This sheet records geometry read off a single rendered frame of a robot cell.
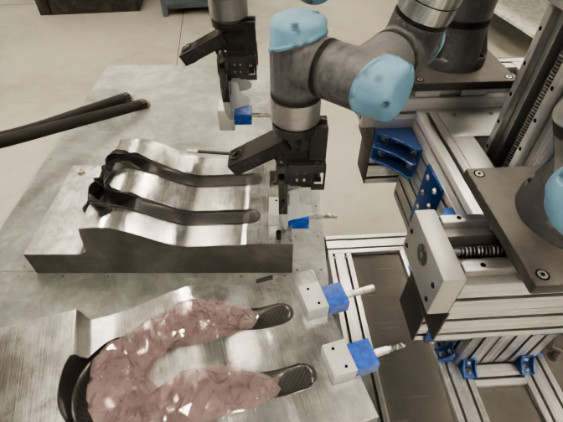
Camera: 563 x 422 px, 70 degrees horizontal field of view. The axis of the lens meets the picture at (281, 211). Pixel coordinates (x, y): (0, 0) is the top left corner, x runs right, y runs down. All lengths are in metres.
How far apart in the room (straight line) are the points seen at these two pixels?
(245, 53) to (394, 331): 1.00
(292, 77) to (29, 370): 0.53
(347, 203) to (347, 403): 1.54
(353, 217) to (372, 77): 1.56
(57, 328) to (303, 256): 0.44
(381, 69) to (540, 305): 0.44
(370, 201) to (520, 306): 1.48
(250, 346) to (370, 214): 1.49
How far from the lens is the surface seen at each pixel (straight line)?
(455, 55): 0.96
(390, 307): 1.49
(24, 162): 2.73
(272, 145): 0.64
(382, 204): 2.11
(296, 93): 0.56
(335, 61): 0.51
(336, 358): 0.62
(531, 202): 0.64
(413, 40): 0.58
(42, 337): 0.69
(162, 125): 1.21
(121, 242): 0.77
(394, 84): 0.49
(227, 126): 0.96
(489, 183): 0.69
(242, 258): 0.76
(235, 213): 0.78
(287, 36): 0.53
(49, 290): 0.88
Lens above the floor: 1.44
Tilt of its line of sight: 46 degrees down
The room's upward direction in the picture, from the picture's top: straight up
